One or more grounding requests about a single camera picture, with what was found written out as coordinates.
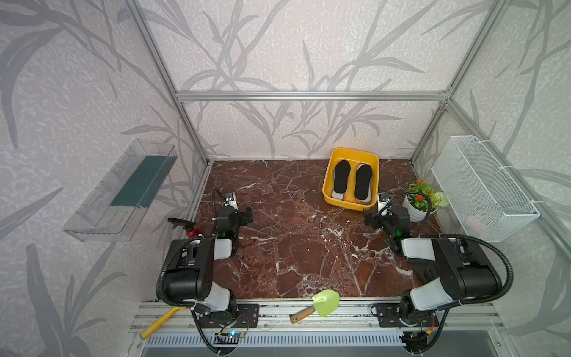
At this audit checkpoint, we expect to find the black insole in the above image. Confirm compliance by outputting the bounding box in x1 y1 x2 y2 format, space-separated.
354 164 373 201
332 160 351 193

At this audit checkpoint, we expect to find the grey insole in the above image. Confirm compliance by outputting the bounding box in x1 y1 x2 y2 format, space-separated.
332 191 346 201
355 199 372 205

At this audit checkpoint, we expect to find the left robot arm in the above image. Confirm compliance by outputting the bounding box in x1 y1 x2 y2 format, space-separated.
156 205 254 318

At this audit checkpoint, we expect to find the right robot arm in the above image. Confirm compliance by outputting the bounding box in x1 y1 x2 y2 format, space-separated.
364 205 514 318

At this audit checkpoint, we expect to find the yellow plastic storage box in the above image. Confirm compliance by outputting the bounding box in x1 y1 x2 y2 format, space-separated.
322 148 379 211

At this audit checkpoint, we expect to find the potted artificial plant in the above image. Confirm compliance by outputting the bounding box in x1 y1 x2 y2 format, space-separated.
403 179 450 223

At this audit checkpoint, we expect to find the red spray bottle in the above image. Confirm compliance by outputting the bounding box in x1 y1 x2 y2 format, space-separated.
167 218 201 238

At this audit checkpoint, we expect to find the green garden trowel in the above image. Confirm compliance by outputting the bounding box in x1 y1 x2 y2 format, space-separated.
290 289 341 324

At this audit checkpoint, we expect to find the green circuit board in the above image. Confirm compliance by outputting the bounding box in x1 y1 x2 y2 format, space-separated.
214 330 248 345

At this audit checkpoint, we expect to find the yellow plastic spatula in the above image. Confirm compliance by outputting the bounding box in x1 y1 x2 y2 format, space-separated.
139 306 185 340

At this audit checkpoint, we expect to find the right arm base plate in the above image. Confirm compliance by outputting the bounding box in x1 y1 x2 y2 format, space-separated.
370 303 440 330

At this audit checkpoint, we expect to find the white wire basket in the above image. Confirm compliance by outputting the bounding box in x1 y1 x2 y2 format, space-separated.
431 135 541 242

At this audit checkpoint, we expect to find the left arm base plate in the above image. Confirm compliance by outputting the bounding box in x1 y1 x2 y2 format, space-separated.
199 303 260 329

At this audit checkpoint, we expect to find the clear plastic wall shelf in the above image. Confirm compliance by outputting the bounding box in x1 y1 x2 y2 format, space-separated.
63 139 178 242

